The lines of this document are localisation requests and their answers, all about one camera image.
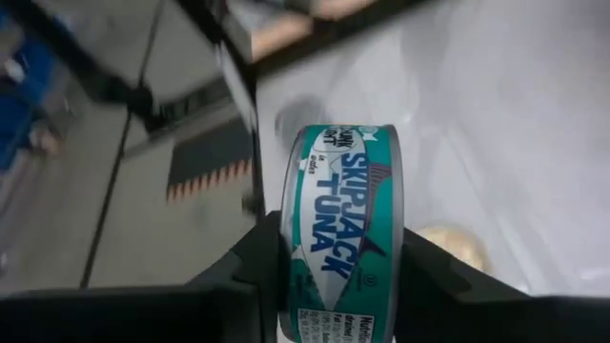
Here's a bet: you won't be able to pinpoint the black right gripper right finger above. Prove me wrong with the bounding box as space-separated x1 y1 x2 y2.
394 227 610 343

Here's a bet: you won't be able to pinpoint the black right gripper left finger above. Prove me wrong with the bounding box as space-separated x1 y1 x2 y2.
0 211 283 343

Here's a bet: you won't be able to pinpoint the teal skipjack tuna can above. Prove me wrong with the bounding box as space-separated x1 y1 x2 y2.
278 124 405 343

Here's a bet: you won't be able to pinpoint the black mat orange stripes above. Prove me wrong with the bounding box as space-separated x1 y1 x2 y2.
165 118 253 204

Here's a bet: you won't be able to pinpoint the group of tin cans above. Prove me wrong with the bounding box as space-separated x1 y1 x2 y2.
254 0 610 299

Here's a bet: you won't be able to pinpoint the blue storage bin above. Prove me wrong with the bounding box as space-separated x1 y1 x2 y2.
0 13 61 172

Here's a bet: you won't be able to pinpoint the black table frame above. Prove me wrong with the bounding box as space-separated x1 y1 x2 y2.
175 0 430 225

